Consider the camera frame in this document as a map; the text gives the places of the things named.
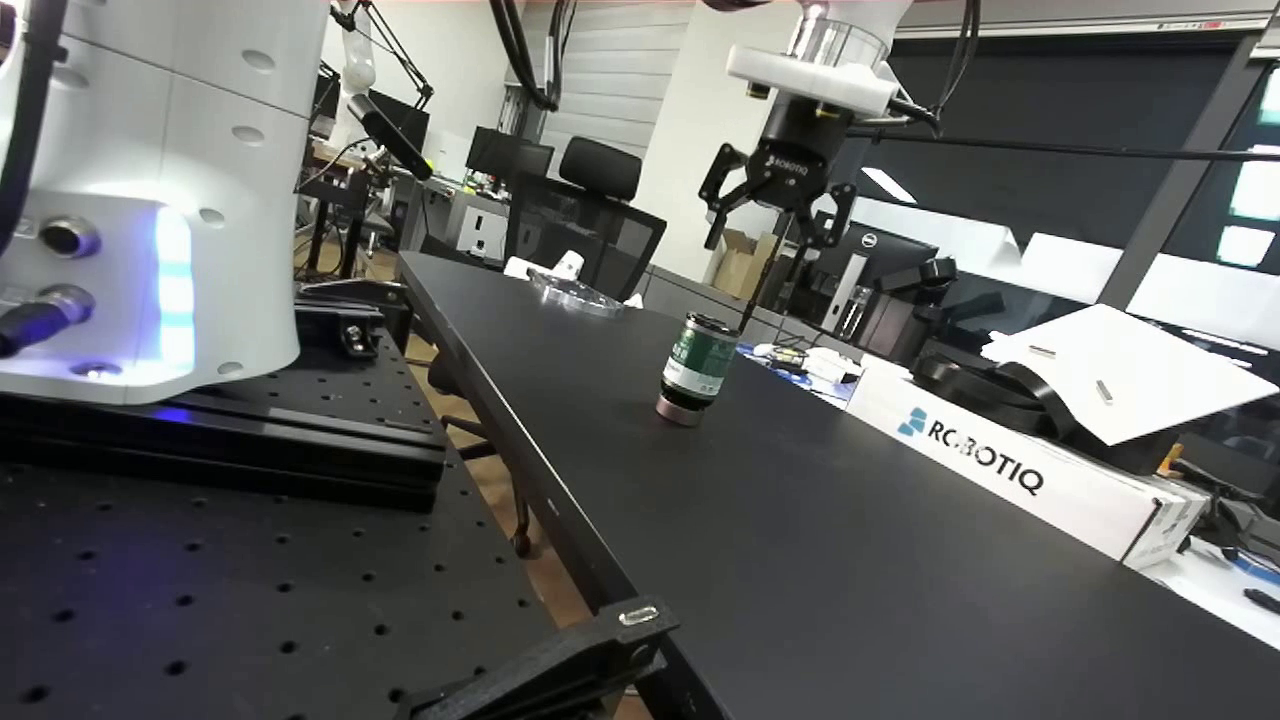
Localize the black table clamp bracket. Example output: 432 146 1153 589
392 597 682 720

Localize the white Robotiq cardboard box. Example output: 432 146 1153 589
849 363 1207 569

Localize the black round bag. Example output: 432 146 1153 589
910 344 1095 446

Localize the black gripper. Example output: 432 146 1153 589
695 90 858 246

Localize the black optical breadboard base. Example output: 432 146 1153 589
0 339 554 720

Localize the green medicine bottle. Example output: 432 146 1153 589
657 315 737 422

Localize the black office chair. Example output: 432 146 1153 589
507 136 668 299

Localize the blue plastic packaging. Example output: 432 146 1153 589
737 339 866 400

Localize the white paper sheet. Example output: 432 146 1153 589
981 304 1278 446

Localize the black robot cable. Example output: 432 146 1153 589
894 0 990 136

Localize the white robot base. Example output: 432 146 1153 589
0 0 328 402

